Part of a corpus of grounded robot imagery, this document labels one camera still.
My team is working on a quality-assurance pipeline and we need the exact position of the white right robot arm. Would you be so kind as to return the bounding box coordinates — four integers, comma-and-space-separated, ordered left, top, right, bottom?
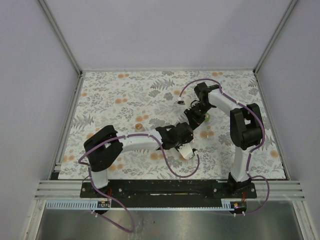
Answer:
184, 78, 265, 198

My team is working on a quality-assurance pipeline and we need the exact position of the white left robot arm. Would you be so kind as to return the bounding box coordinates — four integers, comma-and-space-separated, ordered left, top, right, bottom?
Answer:
83, 122, 194, 198

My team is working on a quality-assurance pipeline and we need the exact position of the left aluminium corner post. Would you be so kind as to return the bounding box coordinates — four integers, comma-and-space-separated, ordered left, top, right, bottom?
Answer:
36, 0, 83, 76

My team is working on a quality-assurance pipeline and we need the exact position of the aluminium frame rail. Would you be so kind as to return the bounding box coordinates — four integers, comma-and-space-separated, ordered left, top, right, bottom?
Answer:
34, 180, 305, 201

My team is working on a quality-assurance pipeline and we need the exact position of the floral table mat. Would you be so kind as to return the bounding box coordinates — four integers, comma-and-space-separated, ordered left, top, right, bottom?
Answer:
51, 69, 288, 181

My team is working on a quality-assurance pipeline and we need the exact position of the clear pill bottle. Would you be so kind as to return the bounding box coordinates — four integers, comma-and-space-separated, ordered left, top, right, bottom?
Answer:
135, 123, 144, 132

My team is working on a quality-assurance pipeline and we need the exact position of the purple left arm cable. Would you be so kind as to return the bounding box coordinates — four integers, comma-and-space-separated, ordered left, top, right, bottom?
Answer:
78, 132, 201, 233

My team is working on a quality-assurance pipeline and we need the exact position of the right aluminium corner post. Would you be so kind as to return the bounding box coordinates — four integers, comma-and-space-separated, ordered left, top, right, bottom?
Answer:
253, 0, 300, 76

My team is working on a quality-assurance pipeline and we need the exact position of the aluminium corner post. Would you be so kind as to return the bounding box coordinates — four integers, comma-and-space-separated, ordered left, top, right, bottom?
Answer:
36, 0, 83, 76
253, 0, 300, 76

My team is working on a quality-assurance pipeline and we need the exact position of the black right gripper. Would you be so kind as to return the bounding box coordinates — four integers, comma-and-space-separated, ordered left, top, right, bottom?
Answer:
184, 102, 213, 130

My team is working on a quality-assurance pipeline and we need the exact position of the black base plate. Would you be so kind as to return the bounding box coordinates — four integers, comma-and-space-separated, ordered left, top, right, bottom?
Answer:
79, 178, 258, 208

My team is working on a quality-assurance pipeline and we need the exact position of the white cable duct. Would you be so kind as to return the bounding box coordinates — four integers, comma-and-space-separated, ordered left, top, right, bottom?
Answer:
45, 199, 235, 212

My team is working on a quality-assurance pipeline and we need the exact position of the green bottle cap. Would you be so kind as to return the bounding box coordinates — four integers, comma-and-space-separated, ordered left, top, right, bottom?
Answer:
204, 113, 211, 122

